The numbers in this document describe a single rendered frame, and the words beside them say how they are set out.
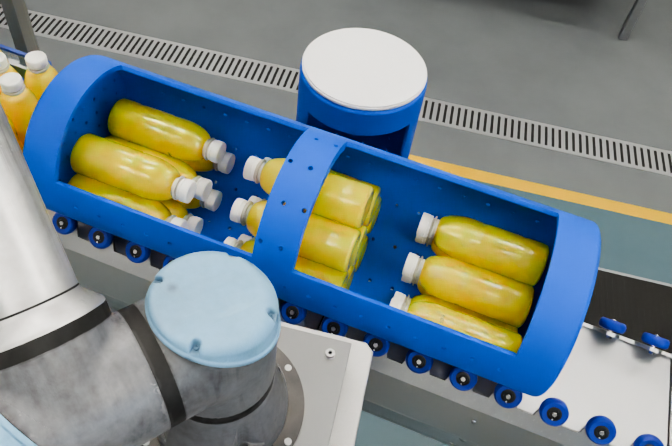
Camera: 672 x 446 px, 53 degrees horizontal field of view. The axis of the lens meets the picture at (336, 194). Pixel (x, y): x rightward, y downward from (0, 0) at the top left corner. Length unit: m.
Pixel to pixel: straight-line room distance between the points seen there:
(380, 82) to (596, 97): 2.05
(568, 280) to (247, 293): 0.51
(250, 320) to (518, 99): 2.71
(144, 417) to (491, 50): 3.04
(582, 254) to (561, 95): 2.37
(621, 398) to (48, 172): 1.01
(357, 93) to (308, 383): 0.76
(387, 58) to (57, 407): 1.13
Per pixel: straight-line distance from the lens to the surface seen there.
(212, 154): 1.17
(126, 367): 0.59
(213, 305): 0.60
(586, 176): 2.98
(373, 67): 1.50
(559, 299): 0.96
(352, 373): 0.90
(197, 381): 0.60
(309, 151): 1.01
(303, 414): 0.80
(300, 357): 0.83
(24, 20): 1.78
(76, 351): 0.58
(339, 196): 1.02
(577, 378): 1.26
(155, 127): 1.19
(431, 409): 1.21
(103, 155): 1.15
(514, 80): 3.32
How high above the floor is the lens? 1.96
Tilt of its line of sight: 49 degrees down
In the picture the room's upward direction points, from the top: 9 degrees clockwise
